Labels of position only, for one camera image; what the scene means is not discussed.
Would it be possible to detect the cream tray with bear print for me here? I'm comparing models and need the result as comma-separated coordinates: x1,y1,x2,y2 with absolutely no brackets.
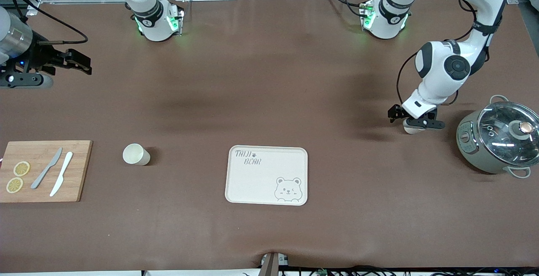
224,145,308,206

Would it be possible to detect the white plastic knife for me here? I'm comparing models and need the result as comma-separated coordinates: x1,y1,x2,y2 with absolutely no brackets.
50,152,73,197

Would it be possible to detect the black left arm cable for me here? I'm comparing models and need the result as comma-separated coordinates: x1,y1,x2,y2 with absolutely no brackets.
396,0,504,109

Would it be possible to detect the metal table edge clamp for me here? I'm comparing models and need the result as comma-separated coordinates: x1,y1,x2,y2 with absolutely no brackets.
260,252,289,276

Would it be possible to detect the glass pot lid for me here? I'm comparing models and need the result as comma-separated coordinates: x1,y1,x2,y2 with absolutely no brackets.
477,102,539,168

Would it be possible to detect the green electric cooking pot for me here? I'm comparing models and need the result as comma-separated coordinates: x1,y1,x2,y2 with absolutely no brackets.
456,95,539,179

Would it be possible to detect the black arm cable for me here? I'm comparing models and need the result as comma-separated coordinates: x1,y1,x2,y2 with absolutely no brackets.
11,0,88,45
396,0,504,109

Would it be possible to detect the white plastic cup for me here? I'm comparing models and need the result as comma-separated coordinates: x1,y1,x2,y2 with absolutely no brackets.
403,118,427,135
123,143,151,166

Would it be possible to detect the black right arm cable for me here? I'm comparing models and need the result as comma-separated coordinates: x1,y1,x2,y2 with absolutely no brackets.
11,0,88,45

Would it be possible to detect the grey plastic knife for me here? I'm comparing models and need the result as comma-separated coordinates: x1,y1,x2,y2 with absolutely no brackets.
31,147,63,190

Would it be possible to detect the bamboo cutting board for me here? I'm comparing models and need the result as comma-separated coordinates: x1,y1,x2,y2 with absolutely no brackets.
0,140,93,203

